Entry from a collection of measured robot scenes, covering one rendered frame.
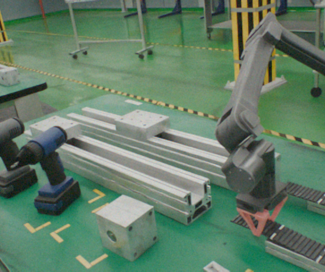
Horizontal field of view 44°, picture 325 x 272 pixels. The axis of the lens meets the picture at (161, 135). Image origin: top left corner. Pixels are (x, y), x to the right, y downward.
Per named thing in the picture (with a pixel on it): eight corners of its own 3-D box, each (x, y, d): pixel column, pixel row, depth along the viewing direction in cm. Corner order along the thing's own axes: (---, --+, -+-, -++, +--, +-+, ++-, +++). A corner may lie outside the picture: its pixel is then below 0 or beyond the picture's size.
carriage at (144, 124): (171, 135, 135) (169, 116, 133) (148, 147, 128) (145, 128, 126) (140, 126, 146) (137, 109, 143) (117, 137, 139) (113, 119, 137)
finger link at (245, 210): (237, 234, 87) (234, 199, 83) (255, 218, 91) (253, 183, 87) (264, 247, 82) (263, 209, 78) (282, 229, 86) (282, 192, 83)
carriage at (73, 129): (83, 140, 140) (79, 123, 138) (57, 152, 134) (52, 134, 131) (59, 132, 151) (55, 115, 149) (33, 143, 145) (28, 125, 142)
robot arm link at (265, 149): (278, 137, 79) (252, 134, 82) (265, 153, 74) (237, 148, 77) (279, 168, 82) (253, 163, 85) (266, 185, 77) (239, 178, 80)
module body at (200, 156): (252, 175, 115) (251, 149, 112) (232, 191, 109) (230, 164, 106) (91, 125, 170) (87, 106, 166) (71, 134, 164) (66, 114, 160)
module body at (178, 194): (212, 206, 104) (209, 178, 100) (186, 226, 98) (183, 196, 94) (52, 142, 158) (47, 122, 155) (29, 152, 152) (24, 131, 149)
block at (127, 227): (165, 234, 96) (160, 200, 92) (132, 262, 88) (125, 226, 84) (135, 221, 102) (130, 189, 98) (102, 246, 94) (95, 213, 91)
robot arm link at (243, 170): (248, 106, 79) (221, 130, 85) (220, 130, 70) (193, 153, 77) (289, 152, 78) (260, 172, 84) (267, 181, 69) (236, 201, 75)
